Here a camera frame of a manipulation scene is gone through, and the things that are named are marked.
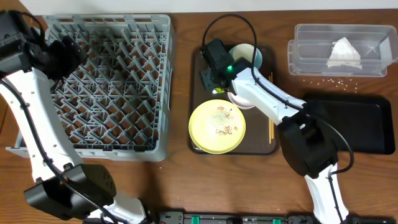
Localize yellow plate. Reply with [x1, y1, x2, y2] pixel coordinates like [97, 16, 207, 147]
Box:
[188, 100, 246, 154]

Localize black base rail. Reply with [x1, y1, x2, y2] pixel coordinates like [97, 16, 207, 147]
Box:
[82, 210, 398, 224]

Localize grey dish rack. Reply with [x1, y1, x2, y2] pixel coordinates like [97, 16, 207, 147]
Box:
[5, 14, 175, 162]

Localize black tray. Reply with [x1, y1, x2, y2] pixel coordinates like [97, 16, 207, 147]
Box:
[304, 93, 396, 155]

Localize light blue bowl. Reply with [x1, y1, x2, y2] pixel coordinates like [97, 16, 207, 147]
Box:
[229, 44, 263, 69]

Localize yellow snack wrapper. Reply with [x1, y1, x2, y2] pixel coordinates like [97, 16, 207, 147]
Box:
[212, 88, 225, 95]

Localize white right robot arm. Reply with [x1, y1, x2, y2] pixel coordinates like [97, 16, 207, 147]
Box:
[200, 39, 353, 223]

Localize clear plastic bin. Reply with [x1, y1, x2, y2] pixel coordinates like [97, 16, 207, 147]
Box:
[288, 24, 397, 77]

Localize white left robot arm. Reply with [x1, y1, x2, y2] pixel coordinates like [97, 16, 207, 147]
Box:
[1, 10, 152, 223]

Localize white crumpled napkin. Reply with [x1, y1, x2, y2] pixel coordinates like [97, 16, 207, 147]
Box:
[326, 37, 362, 69]

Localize dark brown serving tray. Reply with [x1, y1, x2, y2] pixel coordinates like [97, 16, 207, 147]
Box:
[189, 45, 279, 156]

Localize wooden chopstick right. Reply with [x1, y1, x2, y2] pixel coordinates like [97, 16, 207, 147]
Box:
[269, 72, 274, 142]

